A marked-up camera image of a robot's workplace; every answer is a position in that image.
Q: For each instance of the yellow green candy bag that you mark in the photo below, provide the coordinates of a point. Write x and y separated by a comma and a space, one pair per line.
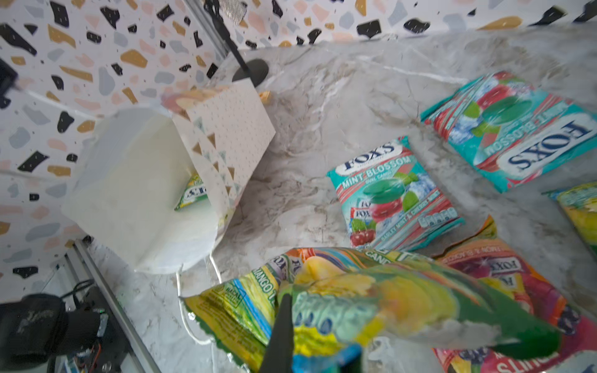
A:
579, 205

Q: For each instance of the teal mint candy bag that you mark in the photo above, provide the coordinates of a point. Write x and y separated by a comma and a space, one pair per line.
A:
510, 131

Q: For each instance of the green apple tea candy bag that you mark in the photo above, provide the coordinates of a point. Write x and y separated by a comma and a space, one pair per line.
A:
343, 298

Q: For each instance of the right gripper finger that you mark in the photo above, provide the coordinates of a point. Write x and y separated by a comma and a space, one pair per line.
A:
279, 352

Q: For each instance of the green spring tea candy bag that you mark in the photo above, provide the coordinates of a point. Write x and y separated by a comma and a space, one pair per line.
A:
194, 191

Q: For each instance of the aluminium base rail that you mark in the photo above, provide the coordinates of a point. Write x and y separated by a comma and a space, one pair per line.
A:
120, 349

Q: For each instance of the glitter microphone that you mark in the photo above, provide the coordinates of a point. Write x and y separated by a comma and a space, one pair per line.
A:
234, 10

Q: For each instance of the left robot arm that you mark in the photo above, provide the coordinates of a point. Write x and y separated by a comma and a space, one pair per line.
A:
40, 328

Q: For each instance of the teal cherry candy bag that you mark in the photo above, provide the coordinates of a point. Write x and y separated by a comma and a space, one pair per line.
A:
389, 201

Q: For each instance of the white patterned paper bag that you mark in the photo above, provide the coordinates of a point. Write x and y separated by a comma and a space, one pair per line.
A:
134, 171

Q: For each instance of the small yellow ticket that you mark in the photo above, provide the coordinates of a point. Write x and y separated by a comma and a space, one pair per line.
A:
265, 97

